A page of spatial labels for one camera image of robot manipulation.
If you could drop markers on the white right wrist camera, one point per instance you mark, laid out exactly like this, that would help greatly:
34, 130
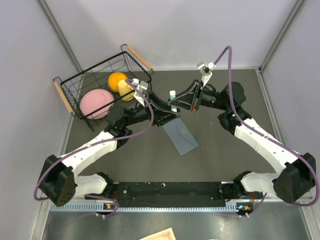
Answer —
206, 71

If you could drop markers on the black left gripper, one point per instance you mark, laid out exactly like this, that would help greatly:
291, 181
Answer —
163, 112

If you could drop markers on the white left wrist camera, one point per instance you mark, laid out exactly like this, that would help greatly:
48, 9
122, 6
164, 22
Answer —
141, 89

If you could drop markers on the pink plate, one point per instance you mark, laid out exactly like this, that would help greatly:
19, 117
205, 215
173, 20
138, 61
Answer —
93, 100

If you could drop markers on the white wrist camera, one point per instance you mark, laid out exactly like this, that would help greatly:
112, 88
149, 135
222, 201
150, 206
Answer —
141, 89
206, 71

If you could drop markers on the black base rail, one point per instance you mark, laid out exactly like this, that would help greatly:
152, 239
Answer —
176, 194

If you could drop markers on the green white glue stick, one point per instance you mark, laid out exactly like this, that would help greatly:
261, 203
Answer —
172, 95

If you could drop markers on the black wire dish basket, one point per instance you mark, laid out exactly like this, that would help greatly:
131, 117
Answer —
74, 88

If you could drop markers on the brown patterned paper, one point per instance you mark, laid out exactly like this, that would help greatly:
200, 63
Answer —
167, 234

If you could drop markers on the grey blue envelope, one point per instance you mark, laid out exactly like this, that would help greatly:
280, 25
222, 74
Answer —
180, 136

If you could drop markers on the orange bowl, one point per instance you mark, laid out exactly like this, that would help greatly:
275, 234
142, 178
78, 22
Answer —
114, 79

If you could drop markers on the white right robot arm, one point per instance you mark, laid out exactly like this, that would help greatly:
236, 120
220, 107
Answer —
295, 174

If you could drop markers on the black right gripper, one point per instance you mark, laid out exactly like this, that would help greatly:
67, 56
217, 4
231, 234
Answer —
189, 99

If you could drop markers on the pale yellow mug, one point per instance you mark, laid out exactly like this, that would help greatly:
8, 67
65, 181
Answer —
125, 91

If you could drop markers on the grey slotted cable duct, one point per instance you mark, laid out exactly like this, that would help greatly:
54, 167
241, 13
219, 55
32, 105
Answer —
106, 207

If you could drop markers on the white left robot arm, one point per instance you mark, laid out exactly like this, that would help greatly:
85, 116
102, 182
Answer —
60, 178

